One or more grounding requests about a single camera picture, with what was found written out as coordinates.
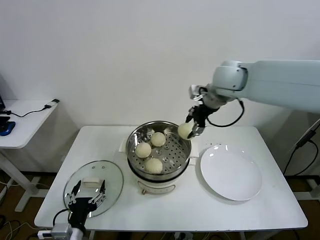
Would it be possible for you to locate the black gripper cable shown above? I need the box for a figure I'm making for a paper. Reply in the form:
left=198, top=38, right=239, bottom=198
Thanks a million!
left=51, top=208, right=71, bottom=227
left=206, top=98, right=246, bottom=128

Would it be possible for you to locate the thin black desk cable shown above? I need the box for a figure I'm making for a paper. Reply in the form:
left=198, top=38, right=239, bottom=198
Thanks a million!
left=4, top=104, right=52, bottom=118

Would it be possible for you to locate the perforated steel steamer basket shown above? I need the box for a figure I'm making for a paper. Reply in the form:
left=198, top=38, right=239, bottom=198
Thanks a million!
left=125, top=120, right=193, bottom=177

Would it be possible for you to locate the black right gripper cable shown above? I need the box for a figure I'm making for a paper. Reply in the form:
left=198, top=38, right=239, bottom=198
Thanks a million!
left=206, top=98, right=246, bottom=128

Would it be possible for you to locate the round glass pot lid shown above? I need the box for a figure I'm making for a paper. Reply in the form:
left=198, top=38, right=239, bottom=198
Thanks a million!
left=62, top=160, right=125, bottom=219

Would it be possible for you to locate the black power adapter cable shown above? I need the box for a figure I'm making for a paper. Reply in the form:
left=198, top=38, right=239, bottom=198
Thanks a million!
left=283, top=122, right=320, bottom=176

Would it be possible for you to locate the blue desk gadget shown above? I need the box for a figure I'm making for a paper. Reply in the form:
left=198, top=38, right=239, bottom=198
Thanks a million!
left=0, top=120, right=16, bottom=137

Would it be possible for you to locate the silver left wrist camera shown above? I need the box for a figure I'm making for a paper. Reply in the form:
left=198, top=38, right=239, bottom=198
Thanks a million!
left=37, top=223, right=73, bottom=240

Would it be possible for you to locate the white electric cooker pot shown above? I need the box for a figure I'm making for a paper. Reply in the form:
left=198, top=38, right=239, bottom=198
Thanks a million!
left=117, top=137, right=200, bottom=196

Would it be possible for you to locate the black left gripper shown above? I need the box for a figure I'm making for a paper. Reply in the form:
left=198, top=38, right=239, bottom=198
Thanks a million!
left=64, top=179, right=107, bottom=227

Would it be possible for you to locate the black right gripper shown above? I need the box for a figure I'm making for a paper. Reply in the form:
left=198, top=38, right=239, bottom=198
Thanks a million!
left=185, top=103, right=218, bottom=140

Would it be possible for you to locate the dark laptop screen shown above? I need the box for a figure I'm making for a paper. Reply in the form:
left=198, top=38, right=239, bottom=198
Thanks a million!
left=0, top=73, right=7, bottom=112

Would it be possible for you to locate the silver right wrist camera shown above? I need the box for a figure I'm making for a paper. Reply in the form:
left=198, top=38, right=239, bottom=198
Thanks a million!
left=188, top=84, right=207, bottom=101

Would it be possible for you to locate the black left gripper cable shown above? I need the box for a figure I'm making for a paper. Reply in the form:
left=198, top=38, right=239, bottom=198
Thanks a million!
left=51, top=208, right=71, bottom=227

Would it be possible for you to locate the white side desk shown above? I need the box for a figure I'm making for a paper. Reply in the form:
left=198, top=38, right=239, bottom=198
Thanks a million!
left=0, top=99, right=61, bottom=213

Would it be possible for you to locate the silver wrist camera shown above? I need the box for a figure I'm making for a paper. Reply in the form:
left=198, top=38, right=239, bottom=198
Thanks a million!
left=37, top=223, right=73, bottom=240
left=188, top=84, right=207, bottom=101

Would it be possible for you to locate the white round plate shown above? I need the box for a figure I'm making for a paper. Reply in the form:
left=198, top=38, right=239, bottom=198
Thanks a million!
left=199, top=144, right=263, bottom=202

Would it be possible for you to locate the white steamed baozi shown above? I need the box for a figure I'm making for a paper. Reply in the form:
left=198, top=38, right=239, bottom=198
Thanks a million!
left=144, top=157, right=164, bottom=175
left=135, top=142, right=153, bottom=159
left=150, top=131, right=166, bottom=148
left=177, top=121, right=195, bottom=140

